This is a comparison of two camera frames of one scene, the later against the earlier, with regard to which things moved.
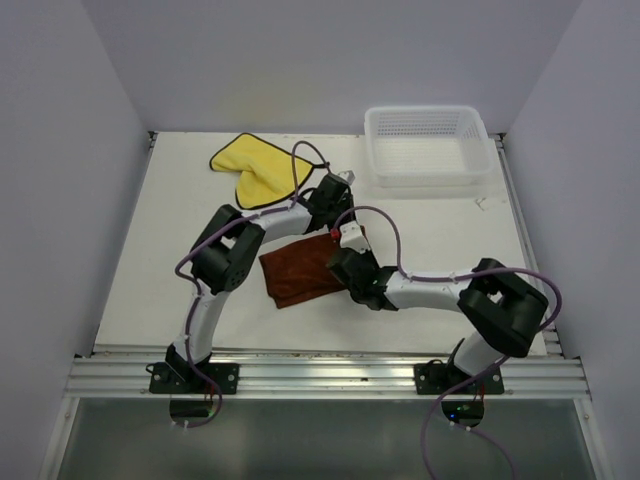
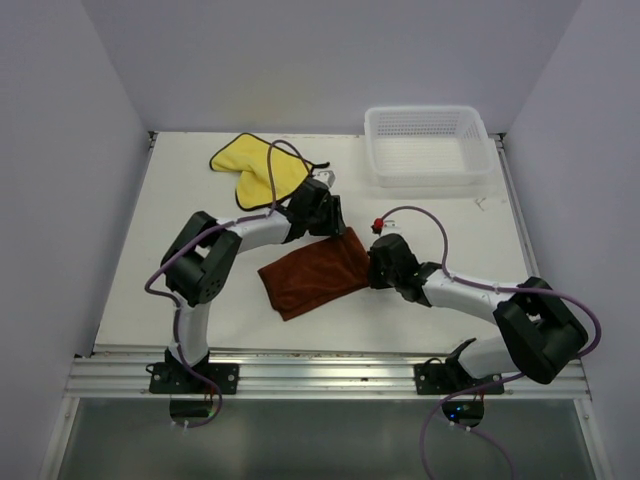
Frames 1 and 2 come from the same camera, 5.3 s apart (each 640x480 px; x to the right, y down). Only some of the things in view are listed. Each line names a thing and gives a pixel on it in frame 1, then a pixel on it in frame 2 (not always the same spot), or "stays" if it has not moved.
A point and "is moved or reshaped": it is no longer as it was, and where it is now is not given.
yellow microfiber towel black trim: x=263 y=173 stays
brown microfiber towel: x=300 y=272 is moved or reshaped
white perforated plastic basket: x=427 y=146 stays
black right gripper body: x=367 y=257 -> x=379 y=277
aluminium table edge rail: x=324 y=376 stays
